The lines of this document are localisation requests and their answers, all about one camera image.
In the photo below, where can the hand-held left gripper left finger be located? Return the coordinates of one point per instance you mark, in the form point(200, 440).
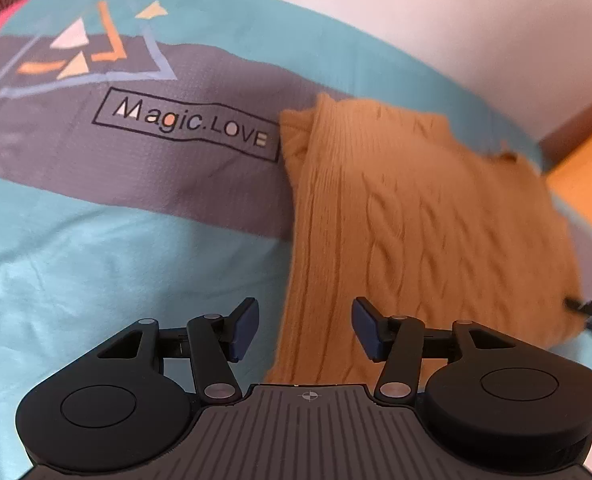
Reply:
point(246, 329)

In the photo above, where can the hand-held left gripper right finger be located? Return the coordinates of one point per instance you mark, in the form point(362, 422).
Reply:
point(365, 329)

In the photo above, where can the orange wooden cabinet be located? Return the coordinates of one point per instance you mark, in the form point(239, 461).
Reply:
point(590, 180)

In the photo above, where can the teal and grey printed bedsheet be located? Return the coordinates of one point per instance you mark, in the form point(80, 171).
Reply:
point(76, 240)

